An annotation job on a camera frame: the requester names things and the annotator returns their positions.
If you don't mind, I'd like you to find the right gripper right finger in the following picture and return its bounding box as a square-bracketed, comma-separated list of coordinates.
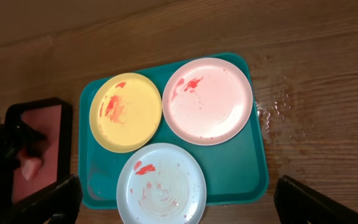
[273, 175, 358, 224]

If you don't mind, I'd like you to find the teal plastic tray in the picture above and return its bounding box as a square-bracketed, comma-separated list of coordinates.
[78, 52, 270, 210]

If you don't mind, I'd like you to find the pink sponge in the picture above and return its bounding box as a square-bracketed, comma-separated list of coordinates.
[18, 149, 43, 180]

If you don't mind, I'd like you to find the light blue plate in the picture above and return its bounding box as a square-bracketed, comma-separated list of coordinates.
[116, 143, 207, 224]

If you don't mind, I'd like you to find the white pink plate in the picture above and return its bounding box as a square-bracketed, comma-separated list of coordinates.
[162, 57, 253, 146]

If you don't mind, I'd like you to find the black tray with pink water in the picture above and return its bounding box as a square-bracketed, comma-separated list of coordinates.
[0, 98, 73, 210]

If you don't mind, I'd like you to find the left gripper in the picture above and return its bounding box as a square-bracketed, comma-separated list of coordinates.
[0, 118, 47, 178]

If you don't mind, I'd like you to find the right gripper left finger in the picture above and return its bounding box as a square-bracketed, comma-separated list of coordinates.
[0, 175, 83, 224]

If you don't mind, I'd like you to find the yellow-green plate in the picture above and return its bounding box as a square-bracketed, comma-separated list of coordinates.
[89, 73, 162, 153]

